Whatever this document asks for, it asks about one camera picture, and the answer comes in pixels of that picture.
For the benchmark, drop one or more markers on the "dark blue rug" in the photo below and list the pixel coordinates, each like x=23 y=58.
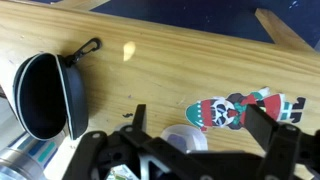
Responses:
x=200 y=16

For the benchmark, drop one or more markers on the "clear plastic container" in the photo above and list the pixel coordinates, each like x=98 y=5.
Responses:
x=186 y=133

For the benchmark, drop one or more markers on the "light wooden table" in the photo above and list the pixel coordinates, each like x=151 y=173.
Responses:
x=273 y=30

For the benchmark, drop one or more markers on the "stainless steel tumbler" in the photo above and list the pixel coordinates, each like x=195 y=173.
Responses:
x=20 y=160

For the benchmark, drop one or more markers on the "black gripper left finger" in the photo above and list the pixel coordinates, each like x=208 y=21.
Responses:
x=140 y=116

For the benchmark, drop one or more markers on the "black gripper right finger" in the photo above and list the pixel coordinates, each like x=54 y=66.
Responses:
x=261 y=125

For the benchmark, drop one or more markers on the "white packet with green lid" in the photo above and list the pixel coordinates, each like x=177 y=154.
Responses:
x=120 y=173

